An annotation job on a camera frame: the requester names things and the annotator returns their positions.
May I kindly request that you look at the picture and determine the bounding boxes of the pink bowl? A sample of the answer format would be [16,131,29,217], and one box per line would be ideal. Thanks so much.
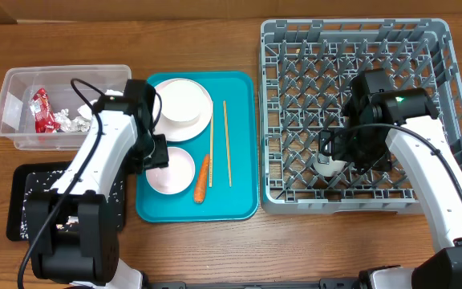
[146,147,195,195]

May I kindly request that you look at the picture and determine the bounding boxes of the white cup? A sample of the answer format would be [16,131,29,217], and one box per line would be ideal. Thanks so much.
[313,159,347,177]

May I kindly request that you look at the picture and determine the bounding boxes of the pink plate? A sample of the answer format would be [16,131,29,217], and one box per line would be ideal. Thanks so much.
[153,78,213,142]

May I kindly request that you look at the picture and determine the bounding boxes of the orange carrot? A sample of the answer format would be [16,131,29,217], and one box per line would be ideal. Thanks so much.
[193,154,210,204]

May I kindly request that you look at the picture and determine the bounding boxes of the white napkin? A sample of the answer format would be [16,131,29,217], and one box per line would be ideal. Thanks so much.
[78,89,124,120]

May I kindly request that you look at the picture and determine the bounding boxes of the aluminium foil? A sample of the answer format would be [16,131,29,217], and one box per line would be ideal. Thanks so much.
[54,108,91,132]

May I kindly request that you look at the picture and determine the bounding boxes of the wooden chopstick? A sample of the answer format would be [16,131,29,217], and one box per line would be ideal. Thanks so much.
[223,100,233,187]
[209,102,214,188]

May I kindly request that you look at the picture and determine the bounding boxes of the red snack wrapper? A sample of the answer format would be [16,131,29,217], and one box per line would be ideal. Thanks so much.
[30,88,60,133]

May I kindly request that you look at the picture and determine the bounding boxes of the white bowl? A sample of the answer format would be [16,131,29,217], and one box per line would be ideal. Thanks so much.
[159,79,205,123]

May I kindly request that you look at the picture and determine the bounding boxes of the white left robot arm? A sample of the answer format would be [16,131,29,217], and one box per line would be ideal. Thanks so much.
[17,79,168,288]

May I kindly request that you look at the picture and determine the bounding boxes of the grey dishwasher rack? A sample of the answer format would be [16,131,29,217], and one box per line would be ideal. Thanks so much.
[258,18,462,214]

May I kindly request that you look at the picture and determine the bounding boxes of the clear plastic waste bin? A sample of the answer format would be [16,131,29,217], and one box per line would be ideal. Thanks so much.
[0,64,132,150]

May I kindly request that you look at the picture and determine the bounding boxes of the teal serving tray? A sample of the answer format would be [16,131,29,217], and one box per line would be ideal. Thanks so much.
[136,71,259,222]

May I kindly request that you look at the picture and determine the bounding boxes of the rice and peanut scraps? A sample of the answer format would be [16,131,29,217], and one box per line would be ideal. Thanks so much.
[17,170,127,241]

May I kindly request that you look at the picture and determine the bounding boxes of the black plastic tray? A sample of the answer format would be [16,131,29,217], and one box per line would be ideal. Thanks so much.
[6,161,127,242]

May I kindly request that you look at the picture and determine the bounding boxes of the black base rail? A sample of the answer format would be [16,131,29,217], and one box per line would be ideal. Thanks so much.
[148,277,362,289]

